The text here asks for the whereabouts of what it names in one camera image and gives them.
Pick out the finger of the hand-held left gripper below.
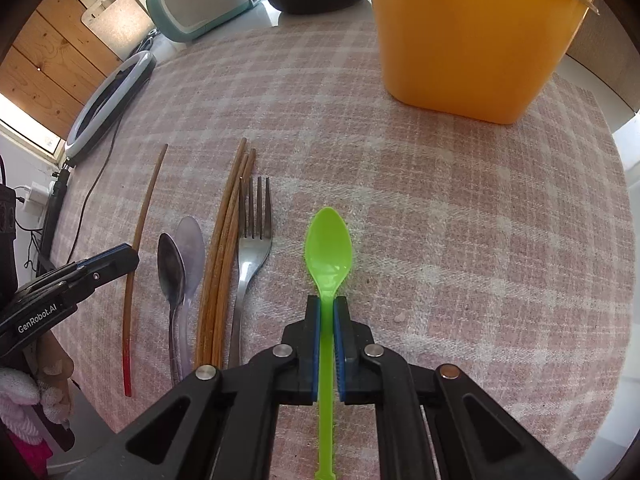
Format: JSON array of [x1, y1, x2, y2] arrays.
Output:
[[60, 248, 140, 293], [70, 243, 135, 267]]

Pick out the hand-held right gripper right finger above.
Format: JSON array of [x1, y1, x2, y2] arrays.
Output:
[[333, 296, 581, 480]]

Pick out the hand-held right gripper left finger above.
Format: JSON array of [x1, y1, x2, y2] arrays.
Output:
[[65, 296, 321, 480]]

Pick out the red-tipped wooden chopstick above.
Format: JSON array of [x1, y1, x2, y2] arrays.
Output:
[[122, 143, 169, 398]]

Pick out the metal spoon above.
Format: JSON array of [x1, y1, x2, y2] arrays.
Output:
[[157, 233, 188, 386]]

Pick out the translucent plastic spoon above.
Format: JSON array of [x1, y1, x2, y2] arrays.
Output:
[[172, 216, 206, 376]]

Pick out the green plastic spoon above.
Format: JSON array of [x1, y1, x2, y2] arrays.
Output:
[[305, 207, 355, 480]]

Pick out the metal fork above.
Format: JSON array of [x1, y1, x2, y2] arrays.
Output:
[[227, 176, 274, 368]]

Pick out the yellow plastic container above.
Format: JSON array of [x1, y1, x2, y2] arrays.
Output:
[[361, 0, 600, 125]]

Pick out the person's left forearm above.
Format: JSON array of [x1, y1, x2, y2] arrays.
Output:
[[0, 365, 76, 480]]

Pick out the person's left hand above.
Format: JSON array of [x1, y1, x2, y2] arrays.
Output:
[[32, 332, 76, 423]]

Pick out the white charger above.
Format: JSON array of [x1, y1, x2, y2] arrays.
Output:
[[26, 182, 53, 212]]

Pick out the black electronic device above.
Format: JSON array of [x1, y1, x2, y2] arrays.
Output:
[[0, 155, 20, 281]]

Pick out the pink checked cloth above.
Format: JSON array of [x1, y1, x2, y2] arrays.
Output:
[[50, 20, 636, 480]]

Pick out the wooden plank panel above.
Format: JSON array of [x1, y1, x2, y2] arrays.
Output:
[[0, 0, 118, 138]]

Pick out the dark scissors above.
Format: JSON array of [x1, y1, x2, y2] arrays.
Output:
[[129, 30, 159, 59]]

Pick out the white cutting board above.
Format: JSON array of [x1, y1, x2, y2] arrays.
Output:
[[81, 0, 153, 61]]

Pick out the white and teal electric pot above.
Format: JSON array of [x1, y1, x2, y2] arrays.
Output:
[[146, 0, 261, 43]]

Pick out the black cable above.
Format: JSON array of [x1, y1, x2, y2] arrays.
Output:
[[67, 115, 123, 281]]

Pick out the white ring light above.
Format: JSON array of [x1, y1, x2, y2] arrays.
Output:
[[64, 50, 158, 163]]

